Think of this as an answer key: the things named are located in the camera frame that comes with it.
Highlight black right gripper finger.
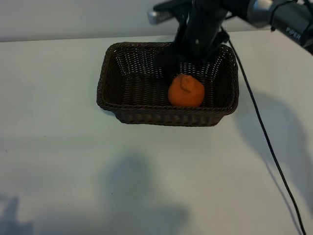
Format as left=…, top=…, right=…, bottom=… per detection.
left=163, top=65, right=177, bottom=85

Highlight thin black cable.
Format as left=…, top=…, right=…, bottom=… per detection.
left=220, top=25, right=307, bottom=235

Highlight dark brown wicker basket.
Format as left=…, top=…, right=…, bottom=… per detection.
left=96, top=42, right=239, bottom=127

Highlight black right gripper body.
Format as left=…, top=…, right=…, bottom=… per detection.
left=155, top=0, right=230, bottom=71

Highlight orange fruit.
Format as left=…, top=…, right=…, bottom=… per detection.
left=168, top=74, right=205, bottom=108

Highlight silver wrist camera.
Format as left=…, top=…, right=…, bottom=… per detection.
left=147, top=11, right=177, bottom=24

